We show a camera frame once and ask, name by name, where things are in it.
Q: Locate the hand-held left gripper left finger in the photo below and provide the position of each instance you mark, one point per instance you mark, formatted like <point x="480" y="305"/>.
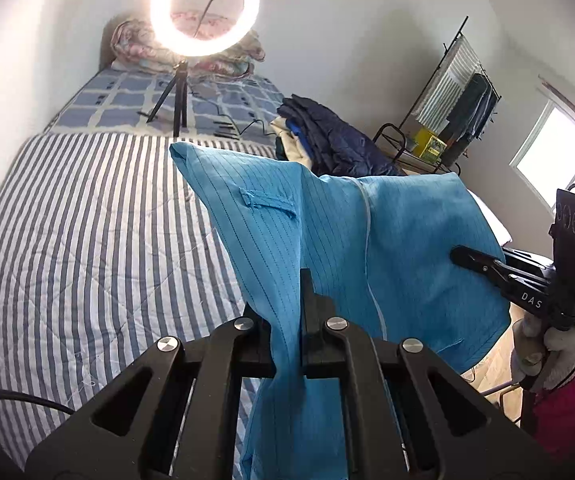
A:
<point x="255" y="355"/>

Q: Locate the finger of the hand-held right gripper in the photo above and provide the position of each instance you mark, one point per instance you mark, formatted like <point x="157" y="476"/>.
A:
<point x="482" y="260"/>
<point x="532" y="261"/>

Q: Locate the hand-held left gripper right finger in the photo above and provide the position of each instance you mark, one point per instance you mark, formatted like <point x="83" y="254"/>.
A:
<point x="310" y="320"/>

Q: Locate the light blue work garment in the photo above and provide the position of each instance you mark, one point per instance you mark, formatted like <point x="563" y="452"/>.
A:
<point x="417" y="240"/>

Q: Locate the person's right forearm pink sleeve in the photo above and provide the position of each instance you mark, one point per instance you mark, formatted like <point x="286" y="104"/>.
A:
<point x="567" y="415"/>

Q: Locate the dark hanging clothes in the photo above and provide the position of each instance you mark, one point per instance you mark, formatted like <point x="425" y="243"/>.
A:
<point x="472" y="105"/>

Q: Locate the black metal clothes rack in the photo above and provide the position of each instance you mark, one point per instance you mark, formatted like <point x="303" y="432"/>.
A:
<point x="460" y="30"/>

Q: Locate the person's right hand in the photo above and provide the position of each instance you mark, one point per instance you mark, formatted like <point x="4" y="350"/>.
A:
<point x="562" y="355"/>

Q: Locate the white bedding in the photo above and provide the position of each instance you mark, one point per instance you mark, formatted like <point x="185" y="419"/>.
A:
<point x="492" y="220"/>

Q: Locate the window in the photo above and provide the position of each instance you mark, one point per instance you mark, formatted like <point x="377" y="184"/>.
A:
<point x="557" y="155"/>

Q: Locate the yellow box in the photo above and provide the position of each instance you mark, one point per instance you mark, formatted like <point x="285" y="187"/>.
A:
<point x="425" y="142"/>

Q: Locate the cream folded cloth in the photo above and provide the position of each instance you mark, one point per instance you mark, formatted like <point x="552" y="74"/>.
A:
<point x="292" y="154"/>

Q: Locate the navy padded jacket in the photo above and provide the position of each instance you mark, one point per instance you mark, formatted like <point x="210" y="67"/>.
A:
<point x="347" y="145"/>

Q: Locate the striped hanging cloth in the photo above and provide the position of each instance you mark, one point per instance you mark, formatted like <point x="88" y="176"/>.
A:
<point x="447" y="80"/>

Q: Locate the blue white striped quilt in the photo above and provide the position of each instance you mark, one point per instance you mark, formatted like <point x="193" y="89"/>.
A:
<point x="92" y="260"/>

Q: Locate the black tripod stand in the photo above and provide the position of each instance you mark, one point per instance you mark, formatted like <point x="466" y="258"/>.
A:
<point x="180" y="95"/>

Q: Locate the blue checked bed sheet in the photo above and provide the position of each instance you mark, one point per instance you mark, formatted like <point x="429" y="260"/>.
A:
<point x="117" y="105"/>

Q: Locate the black phone holder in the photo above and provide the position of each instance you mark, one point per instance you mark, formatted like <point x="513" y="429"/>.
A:
<point x="207" y="5"/>

